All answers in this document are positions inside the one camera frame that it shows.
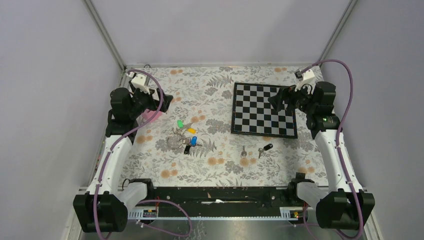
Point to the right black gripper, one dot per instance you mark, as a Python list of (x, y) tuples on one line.
[(287, 93)]

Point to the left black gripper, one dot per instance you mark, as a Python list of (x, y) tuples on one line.
[(152, 101)]

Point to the keyring with coloured keys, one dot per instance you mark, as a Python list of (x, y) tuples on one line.
[(177, 139)]

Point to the silver key white head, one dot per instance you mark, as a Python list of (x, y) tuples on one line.
[(243, 153)]

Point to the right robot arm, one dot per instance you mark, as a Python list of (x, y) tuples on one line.
[(345, 206)]

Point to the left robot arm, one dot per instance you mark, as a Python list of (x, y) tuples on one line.
[(103, 208)]

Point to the pink box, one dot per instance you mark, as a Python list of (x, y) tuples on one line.
[(147, 114)]

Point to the black white chessboard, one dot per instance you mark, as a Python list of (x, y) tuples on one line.
[(252, 114)]

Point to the key with black fob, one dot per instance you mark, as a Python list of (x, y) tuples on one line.
[(261, 150)]

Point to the floral table mat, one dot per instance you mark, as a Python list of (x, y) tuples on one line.
[(203, 101)]

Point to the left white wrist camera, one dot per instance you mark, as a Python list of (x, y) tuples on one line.
[(138, 82)]

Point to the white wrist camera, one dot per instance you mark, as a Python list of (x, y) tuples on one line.
[(305, 77), (138, 82)]

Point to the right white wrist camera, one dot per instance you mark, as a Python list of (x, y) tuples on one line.
[(305, 77)]

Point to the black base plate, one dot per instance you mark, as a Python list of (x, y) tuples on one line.
[(185, 198)]

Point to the white cable duct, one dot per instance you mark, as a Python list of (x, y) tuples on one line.
[(216, 213)]

